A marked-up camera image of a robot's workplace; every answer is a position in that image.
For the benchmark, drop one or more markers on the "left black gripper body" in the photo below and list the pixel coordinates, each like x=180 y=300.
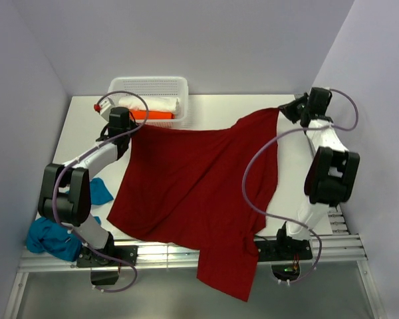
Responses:
x=132 y=125

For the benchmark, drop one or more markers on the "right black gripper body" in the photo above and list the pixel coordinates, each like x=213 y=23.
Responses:
x=304 y=107

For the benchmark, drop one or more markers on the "white plastic basket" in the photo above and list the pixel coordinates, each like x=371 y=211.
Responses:
x=159 y=86

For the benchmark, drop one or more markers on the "dark red t shirt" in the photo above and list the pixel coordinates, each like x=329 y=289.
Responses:
x=204 y=190

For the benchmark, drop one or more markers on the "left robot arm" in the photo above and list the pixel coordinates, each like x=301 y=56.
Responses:
x=65 y=196

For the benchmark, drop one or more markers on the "rolled orange t shirt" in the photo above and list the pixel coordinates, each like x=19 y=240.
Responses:
x=152 y=115

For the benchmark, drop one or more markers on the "rolled white t shirt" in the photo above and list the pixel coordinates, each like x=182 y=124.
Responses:
x=160 y=104

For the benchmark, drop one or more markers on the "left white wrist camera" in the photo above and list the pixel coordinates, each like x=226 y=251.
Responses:
x=104 y=107

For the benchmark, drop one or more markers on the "right side aluminium rail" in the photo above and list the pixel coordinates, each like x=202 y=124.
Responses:
x=337 y=219

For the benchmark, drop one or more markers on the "aluminium rail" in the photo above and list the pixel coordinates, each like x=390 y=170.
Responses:
x=338 y=248
x=337 y=219

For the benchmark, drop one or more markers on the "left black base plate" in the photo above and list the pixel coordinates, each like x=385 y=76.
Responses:
x=89 y=259

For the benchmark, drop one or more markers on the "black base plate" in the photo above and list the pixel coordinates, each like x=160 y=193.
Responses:
x=286 y=250
x=89 y=259

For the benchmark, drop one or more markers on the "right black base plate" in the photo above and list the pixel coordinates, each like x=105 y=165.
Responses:
x=286 y=250

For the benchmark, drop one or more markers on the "front aluminium rail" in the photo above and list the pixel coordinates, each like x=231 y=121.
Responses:
x=338 y=248

